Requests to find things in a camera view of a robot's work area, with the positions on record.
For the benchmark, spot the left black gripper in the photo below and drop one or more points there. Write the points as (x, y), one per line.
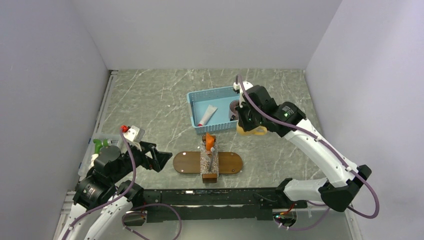
(160, 158)

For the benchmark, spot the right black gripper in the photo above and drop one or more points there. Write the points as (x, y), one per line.
(246, 126)

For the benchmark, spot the yellow mug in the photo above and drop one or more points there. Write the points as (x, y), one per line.
(255, 132)

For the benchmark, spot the purple mug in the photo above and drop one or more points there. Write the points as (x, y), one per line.
(233, 109)

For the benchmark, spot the orange toothpaste tube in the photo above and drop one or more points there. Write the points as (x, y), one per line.
(209, 141)

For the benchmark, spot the clear acrylic toothbrush holder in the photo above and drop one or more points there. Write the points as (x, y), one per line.
(209, 160)

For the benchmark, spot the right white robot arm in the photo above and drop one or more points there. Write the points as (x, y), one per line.
(343, 178)

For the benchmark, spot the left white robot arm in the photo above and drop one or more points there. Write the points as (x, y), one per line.
(97, 201)

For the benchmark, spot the brown oval wooden tray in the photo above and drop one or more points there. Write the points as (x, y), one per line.
(189, 162)

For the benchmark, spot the white red toothpaste tube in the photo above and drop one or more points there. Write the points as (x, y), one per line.
(210, 111)

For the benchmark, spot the blue plastic basket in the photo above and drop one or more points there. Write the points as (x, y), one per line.
(220, 97)

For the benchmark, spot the green white object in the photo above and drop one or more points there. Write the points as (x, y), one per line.
(98, 145)

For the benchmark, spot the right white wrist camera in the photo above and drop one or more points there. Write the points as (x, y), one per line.
(242, 88)

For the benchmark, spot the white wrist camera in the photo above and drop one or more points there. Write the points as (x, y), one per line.
(242, 88)
(133, 135)

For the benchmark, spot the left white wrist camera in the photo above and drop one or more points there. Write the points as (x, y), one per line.
(133, 135)

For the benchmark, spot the black base frame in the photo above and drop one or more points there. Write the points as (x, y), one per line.
(260, 203)

